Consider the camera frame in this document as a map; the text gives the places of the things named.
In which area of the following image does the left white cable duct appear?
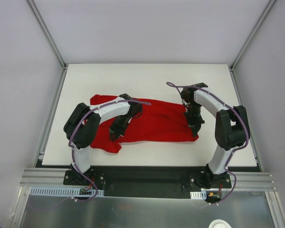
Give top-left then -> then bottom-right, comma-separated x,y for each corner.
30,187 -> 104,197

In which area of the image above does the white cable duct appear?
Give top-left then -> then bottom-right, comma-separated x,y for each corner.
190,190 -> 207,200
30,187 -> 104,197

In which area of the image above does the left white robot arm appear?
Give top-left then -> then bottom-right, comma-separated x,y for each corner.
63,94 -> 144,181

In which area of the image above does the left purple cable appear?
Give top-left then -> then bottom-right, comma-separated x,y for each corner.
26,99 -> 151,210

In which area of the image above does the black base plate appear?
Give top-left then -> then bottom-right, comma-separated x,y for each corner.
63,166 -> 231,199

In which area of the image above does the aluminium frame post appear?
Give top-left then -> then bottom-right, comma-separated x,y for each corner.
26,0 -> 67,69
229,0 -> 278,72

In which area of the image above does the right white cable duct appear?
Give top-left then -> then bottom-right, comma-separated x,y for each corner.
190,190 -> 207,200

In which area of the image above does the aluminium front rail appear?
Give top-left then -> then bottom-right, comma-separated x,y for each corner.
20,168 -> 277,191

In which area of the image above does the right aluminium frame post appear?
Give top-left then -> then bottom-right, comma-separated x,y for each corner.
229,0 -> 278,72

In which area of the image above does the left aluminium frame post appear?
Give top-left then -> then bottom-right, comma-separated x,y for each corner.
26,0 -> 67,69

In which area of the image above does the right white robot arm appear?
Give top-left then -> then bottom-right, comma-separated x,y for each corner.
180,83 -> 250,189

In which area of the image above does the white round object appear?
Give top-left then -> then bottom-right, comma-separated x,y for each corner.
209,219 -> 231,228

